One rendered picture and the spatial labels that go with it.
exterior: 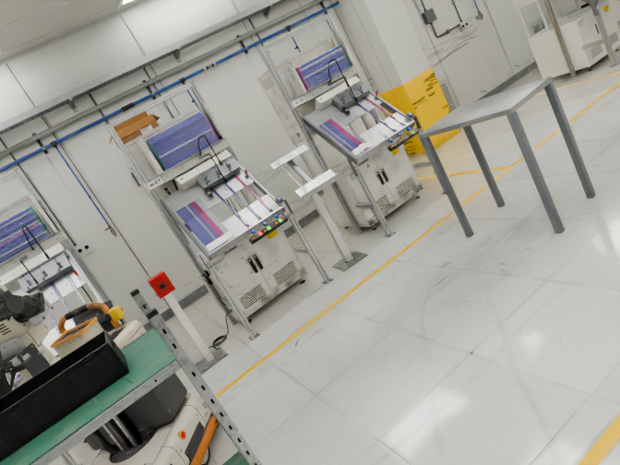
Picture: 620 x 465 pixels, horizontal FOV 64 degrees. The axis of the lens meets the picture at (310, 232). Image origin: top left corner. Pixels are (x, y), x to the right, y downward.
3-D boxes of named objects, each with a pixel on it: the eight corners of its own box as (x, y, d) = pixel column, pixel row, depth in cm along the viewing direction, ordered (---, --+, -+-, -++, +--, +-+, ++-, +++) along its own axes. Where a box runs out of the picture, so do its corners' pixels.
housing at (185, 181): (234, 166, 419) (232, 154, 408) (184, 196, 402) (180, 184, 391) (229, 161, 423) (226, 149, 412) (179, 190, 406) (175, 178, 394)
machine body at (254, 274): (311, 279, 429) (276, 218, 414) (244, 327, 405) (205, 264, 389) (282, 271, 488) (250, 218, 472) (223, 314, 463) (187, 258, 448)
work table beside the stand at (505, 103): (561, 233, 288) (510, 108, 268) (466, 237, 348) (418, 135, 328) (596, 195, 309) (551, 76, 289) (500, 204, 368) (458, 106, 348)
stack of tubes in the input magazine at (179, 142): (220, 139, 406) (202, 110, 399) (165, 170, 388) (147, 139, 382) (216, 142, 417) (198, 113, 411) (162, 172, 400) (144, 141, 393)
